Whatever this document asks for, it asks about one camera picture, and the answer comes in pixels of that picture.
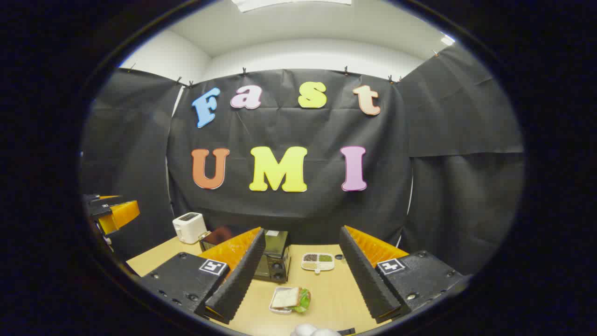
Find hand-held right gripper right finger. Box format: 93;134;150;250
339;225;466;325

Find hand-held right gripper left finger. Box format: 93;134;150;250
139;227;267;325

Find black electric oven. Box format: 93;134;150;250
200;226;292;284

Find sandwich with lettuce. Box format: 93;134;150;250
272;287;312;313

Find small white plate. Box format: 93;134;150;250
269;286;304;315

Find white divided snack dish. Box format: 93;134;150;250
301;252;335;274

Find white toaster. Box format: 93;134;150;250
172;212;208;245

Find black backdrop cloth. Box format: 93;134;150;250
80;44;525;276

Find ceiling light panel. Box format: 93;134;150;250
231;0;353;13

